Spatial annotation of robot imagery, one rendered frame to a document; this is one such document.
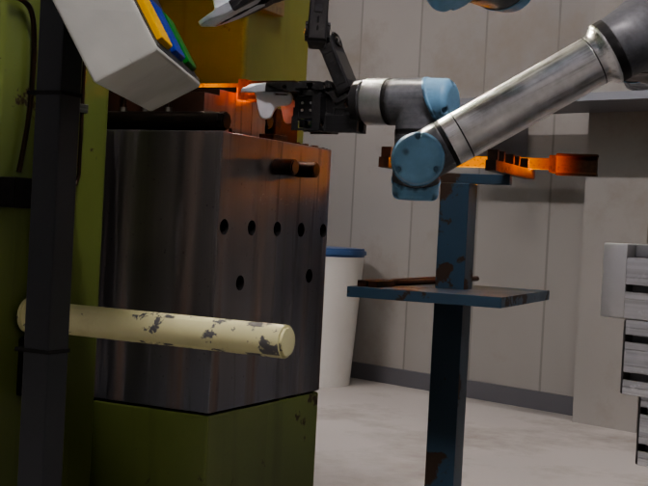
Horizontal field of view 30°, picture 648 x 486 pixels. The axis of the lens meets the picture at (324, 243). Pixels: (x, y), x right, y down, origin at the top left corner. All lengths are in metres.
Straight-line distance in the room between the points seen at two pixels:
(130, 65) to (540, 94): 0.66
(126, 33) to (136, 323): 0.49
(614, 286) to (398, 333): 4.53
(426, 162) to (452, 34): 4.17
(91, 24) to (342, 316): 4.46
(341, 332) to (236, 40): 3.52
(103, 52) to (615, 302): 0.67
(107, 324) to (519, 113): 0.66
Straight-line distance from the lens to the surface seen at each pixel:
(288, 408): 2.15
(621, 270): 1.49
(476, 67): 5.78
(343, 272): 5.71
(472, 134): 1.76
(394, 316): 6.01
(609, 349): 5.11
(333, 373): 5.77
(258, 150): 2.00
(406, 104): 1.90
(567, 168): 2.50
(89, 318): 1.75
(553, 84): 1.78
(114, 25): 1.37
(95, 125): 1.97
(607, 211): 5.11
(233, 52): 2.37
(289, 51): 2.51
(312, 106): 1.97
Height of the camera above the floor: 0.78
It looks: 1 degrees down
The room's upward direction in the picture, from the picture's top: 3 degrees clockwise
